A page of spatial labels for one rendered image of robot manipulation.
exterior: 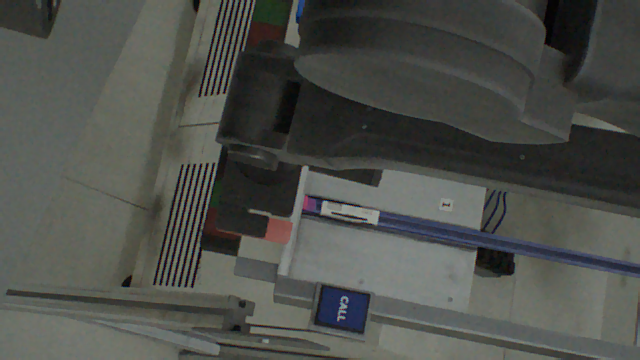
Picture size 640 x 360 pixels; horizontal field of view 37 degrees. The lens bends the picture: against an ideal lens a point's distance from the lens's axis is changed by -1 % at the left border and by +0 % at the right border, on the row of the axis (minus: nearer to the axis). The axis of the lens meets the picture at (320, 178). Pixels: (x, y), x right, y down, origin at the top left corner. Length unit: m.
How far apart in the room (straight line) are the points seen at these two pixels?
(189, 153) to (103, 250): 0.23
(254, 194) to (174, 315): 0.32
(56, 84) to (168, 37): 0.90
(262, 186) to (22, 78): 0.26
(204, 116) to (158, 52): 0.21
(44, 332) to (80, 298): 0.40
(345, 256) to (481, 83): 0.74
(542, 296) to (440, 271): 0.65
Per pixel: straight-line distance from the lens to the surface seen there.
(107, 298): 1.24
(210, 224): 1.04
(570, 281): 1.76
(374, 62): 0.29
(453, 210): 1.05
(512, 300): 1.59
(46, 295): 1.36
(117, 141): 1.77
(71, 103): 0.99
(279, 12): 1.11
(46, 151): 0.97
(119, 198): 1.77
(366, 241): 1.03
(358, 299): 0.97
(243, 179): 0.85
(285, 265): 1.00
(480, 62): 0.29
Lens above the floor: 1.42
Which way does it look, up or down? 41 degrees down
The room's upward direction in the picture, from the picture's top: 88 degrees clockwise
